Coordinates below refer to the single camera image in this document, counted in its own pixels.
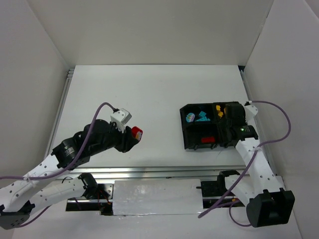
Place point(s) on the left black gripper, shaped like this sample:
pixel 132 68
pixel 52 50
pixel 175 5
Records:
pixel 127 140

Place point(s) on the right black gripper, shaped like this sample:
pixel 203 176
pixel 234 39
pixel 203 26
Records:
pixel 225 130

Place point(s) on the red flower lego piece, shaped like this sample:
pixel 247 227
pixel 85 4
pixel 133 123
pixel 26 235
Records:
pixel 137 133

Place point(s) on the red lego bar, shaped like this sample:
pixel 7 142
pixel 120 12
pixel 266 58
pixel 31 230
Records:
pixel 207 140

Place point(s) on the small teal square lego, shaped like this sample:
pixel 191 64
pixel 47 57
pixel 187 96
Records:
pixel 202 114

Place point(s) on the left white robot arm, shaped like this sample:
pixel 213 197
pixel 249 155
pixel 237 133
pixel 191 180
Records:
pixel 33 193

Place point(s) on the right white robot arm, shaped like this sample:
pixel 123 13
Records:
pixel 266 201

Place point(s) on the black four-compartment tray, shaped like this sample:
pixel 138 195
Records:
pixel 193 131

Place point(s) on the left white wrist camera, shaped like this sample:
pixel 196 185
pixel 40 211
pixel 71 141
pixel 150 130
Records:
pixel 120 117

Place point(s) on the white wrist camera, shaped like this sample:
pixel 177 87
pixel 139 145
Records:
pixel 250 111
pixel 120 117

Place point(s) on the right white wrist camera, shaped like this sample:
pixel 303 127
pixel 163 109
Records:
pixel 250 111

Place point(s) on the aluminium front rail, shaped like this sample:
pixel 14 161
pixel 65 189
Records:
pixel 173 172

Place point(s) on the aluminium left rail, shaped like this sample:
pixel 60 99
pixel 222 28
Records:
pixel 68 80

